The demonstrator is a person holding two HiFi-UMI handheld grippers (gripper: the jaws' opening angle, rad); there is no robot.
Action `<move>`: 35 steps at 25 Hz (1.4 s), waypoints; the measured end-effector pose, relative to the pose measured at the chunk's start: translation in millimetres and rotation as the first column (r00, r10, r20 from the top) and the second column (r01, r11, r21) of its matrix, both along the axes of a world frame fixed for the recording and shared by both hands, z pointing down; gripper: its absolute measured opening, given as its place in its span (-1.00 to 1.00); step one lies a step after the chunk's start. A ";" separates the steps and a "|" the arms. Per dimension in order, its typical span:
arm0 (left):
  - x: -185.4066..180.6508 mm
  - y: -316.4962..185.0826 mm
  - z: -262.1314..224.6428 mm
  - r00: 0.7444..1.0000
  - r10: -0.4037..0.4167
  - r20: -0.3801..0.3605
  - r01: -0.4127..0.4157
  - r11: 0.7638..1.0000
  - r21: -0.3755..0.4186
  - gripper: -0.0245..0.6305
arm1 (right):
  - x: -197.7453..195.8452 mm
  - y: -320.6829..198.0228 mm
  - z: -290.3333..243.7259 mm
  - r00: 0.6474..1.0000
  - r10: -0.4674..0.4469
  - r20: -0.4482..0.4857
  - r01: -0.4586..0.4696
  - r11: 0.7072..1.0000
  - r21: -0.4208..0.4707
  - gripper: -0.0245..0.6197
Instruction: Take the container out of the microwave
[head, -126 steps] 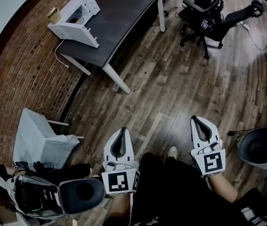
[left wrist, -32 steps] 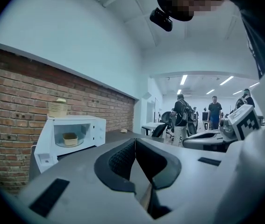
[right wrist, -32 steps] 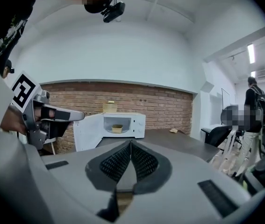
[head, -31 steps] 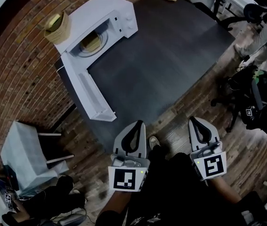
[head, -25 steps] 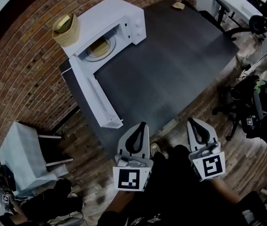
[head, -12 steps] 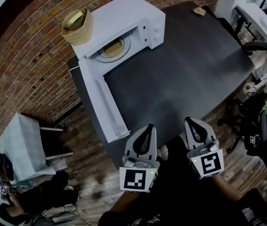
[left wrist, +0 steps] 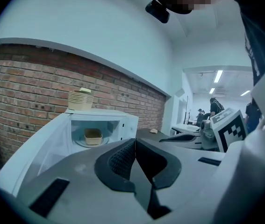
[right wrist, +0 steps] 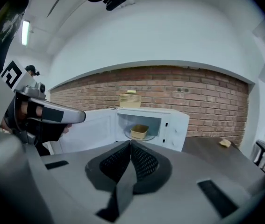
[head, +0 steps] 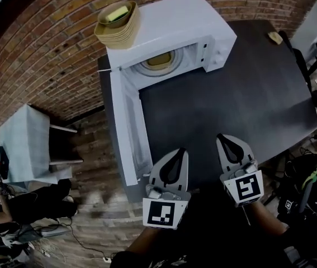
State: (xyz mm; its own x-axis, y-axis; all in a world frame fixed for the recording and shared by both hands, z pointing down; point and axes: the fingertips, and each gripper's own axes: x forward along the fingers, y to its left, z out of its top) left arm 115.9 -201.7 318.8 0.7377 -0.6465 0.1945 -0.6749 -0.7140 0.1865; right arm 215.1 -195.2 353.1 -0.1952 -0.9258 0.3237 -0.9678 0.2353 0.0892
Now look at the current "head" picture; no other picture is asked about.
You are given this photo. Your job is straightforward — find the small table with grey cloth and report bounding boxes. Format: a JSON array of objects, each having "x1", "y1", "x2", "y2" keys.
[{"x1": 0, "y1": 103, "x2": 84, "y2": 184}]

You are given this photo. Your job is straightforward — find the yellow-green sponge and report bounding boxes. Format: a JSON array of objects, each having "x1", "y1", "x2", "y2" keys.
[{"x1": 107, "y1": 5, "x2": 130, "y2": 22}]

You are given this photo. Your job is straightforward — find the person's right forearm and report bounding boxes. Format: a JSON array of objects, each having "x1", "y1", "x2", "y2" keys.
[{"x1": 244, "y1": 202, "x2": 291, "y2": 237}]

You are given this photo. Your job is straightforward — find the person's black clothes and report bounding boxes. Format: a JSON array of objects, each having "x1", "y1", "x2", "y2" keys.
[{"x1": 110, "y1": 188, "x2": 317, "y2": 268}]

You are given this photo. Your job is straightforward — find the glass microwave turntable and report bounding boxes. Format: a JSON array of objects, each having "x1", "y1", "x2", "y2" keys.
[{"x1": 134, "y1": 50, "x2": 184, "y2": 78}]

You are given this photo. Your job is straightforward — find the black box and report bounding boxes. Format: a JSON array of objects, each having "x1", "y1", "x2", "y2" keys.
[{"x1": 0, "y1": 146, "x2": 10, "y2": 180}]

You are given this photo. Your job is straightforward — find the person's left forearm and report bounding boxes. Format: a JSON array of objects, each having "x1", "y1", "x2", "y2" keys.
[{"x1": 124, "y1": 226, "x2": 165, "y2": 262}]

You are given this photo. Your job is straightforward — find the stack of tan trays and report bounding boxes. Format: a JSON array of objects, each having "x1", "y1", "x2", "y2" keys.
[{"x1": 94, "y1": 1, "x2": 141, "y2": 51}]

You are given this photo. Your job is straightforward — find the tan rectangular tray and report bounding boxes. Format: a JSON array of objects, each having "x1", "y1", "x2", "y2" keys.
[{"x1": 146, "y1": 52, "x2": 173, "y2": 68}]

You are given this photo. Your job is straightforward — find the white microwave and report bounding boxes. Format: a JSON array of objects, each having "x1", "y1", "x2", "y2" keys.
[{"x1": 106, "y1": 0, "x2": 238, "y2": 187}]

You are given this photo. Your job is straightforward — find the small tan rag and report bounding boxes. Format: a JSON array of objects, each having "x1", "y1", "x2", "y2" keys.
[{"x1": 268, "y1": 31, "x2": 284, "y2": 45}]

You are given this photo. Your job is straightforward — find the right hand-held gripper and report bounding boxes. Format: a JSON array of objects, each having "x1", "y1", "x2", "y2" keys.
[{"x1": 216, "y1": 133, "x2": 264, "y2": 208}]

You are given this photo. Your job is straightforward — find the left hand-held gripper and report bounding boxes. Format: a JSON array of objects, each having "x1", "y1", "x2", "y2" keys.
[{"x1": 142, "y1": 147, "x2": 192, "y2": 231}]

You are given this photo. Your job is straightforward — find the dark table with white legs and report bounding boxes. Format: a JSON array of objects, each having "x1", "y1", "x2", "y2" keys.
[{"x1": 97, "y1": 20, "x2": 317, "y2": 204}]

